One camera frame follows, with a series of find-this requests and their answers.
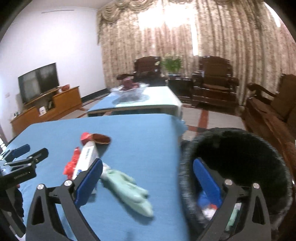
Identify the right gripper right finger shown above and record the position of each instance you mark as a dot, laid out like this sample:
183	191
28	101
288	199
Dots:
252	221

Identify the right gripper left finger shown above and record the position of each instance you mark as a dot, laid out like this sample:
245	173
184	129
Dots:
43	221

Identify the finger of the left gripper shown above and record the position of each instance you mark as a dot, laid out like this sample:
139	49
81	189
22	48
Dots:
9	155
34	158

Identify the green rubber glove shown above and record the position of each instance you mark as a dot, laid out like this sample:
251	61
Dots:
233	216
126	189

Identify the clear white plastic bag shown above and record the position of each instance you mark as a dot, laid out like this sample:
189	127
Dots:
209	211

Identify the blue plastic bag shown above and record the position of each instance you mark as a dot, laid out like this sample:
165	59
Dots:
203	201

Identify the black lined trash bin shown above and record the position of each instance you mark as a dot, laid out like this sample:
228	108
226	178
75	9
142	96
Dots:
246	159

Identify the red plastic wrapper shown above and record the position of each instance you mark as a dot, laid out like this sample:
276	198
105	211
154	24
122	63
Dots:
71	165

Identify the white blue carton box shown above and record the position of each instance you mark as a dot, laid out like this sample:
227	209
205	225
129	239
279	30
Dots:
87	156

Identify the wooden tv cabinet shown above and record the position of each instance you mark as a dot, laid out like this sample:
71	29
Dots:
50	106

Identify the red brown paper cup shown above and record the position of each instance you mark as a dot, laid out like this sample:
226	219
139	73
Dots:
95	137

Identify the flat screen television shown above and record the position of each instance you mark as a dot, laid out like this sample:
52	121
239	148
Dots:
37	82

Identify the blue tablecloth near table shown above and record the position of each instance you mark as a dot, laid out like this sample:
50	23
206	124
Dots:
144	146

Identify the blue tablecloth table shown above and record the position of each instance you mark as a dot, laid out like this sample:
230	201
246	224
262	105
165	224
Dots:
144	146
159	99

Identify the dark wooden sofa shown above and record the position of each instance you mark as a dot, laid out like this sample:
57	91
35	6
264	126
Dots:
272	116

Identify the red fruit in bowl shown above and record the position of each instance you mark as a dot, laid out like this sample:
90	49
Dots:
128	84

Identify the glass fruit bowl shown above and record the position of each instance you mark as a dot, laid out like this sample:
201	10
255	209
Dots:
129	95

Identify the right dark wooden armchair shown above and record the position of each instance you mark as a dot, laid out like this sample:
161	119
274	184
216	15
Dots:
214	83

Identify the dark wooden armchair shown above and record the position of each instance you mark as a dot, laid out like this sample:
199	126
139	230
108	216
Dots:
214	83
146	70

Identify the blue tablecloth far table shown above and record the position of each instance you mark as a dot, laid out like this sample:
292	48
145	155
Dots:
159	99

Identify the left dark wooden armchair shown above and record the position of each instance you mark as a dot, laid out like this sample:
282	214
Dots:
146	70

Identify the dark wooden side table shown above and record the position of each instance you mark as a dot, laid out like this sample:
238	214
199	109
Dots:
182	87

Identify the potted green plant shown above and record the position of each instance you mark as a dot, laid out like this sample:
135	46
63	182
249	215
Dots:
172	64

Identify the floral beige curtains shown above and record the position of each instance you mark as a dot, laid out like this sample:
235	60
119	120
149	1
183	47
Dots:
248	33

